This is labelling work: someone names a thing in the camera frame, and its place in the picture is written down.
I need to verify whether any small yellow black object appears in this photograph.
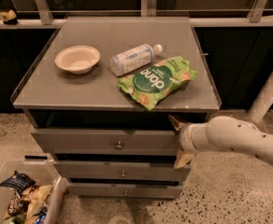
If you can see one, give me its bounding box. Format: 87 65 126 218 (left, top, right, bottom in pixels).
0 9 18 24

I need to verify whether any grey middle drawer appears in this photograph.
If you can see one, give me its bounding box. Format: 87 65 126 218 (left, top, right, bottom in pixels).
54 161 190 182

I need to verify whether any clear plastic water bottle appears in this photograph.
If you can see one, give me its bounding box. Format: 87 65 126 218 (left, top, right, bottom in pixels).
110 44 163 77

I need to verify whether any yellow chip bag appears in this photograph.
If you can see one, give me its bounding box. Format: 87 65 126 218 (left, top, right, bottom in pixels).
22 185 52 224

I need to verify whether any green snack bag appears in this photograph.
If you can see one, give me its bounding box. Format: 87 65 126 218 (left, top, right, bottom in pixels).
118 56 198 111

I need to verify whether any grey drawer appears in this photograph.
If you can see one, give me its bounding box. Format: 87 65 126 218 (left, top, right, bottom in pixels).
54 161 190 182
32 129 180 156
68 183 182 200

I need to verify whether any white paper bowl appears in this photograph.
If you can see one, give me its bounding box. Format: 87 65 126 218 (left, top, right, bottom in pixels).
54 46 100 75

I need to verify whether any grey top drawer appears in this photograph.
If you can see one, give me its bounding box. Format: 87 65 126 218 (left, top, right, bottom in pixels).
32 129 180 156

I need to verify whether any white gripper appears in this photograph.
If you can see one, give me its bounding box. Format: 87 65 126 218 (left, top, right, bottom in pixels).
168 115 210 169

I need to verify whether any metal railing frame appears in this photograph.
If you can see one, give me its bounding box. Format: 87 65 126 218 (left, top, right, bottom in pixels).
0 0 273 29

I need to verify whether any brown snack bag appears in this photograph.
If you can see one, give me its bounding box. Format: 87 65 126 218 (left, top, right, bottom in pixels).
4 194 27 219

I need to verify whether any dark blue snack bag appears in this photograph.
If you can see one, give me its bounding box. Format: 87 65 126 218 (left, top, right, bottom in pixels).
0 171 36 197

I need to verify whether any clear plastic storage bin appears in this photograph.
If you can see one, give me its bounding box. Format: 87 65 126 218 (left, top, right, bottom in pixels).
0 161 66 224

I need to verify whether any grey drawer cabinet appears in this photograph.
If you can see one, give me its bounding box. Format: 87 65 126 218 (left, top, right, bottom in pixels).
11 17 221 186

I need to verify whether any grey bottom drawer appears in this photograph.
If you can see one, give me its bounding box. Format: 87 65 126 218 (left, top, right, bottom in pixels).
68 183 182 200

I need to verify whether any white diagonal pole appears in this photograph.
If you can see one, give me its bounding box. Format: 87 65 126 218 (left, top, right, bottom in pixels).
248 71 273 122

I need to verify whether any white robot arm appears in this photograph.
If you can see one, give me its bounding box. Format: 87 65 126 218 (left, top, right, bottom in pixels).
168 115 273 169

